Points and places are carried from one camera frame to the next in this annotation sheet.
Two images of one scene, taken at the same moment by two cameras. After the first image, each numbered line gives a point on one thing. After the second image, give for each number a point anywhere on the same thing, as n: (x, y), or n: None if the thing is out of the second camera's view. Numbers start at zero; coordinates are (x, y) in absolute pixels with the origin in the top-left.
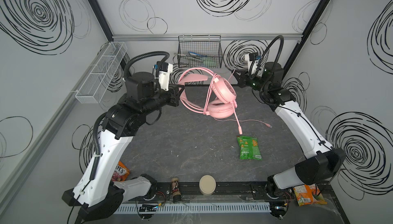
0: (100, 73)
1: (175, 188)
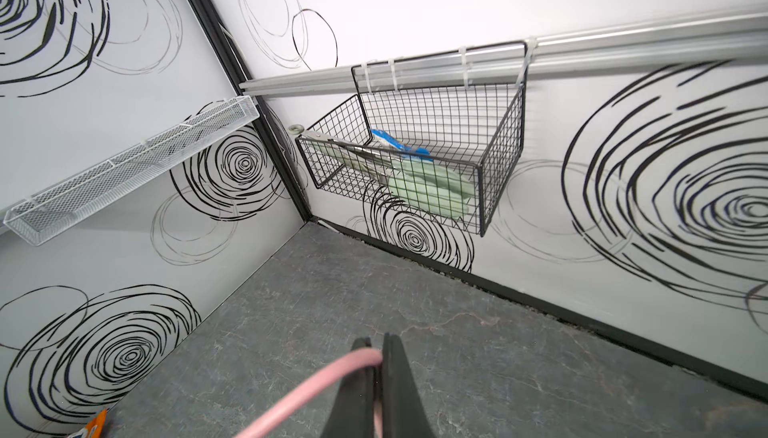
0: (113, 177)
1: None
